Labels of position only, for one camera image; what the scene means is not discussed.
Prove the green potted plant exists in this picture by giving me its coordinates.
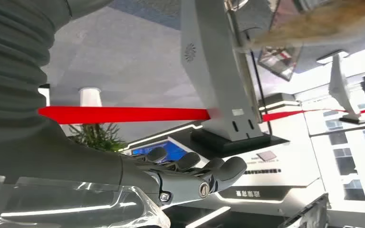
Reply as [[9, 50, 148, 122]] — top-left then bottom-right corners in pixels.
[[68, 123, 127, 152]]

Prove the clear plastic wrap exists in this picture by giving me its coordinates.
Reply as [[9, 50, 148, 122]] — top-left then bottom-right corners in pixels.
[[0, 174, 171, 228]]

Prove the white plant pot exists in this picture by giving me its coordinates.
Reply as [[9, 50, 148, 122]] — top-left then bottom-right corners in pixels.
[[78, 87, 103, 108]]

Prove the red barrier tape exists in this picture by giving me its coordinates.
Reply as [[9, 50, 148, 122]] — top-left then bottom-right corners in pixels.
[[38, 105, 365, 125]]

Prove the blue display screen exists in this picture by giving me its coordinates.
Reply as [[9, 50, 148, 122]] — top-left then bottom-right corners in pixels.
[[131, 141, 189, 163]]

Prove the grey kiosk stand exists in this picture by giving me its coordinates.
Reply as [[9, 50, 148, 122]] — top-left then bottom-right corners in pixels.
[[180, 0, 289, 155]]

